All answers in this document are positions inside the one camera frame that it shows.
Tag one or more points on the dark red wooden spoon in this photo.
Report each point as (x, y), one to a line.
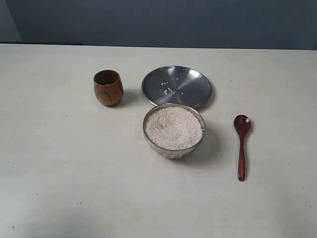
(242, 125)

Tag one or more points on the steel bowl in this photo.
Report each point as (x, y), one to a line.
(173, 154)

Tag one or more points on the white grains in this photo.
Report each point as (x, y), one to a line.
(172, 86)

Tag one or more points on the wooden cup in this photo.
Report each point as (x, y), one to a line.
(108, 87)

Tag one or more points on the round steel plate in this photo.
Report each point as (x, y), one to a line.
(196, 87)

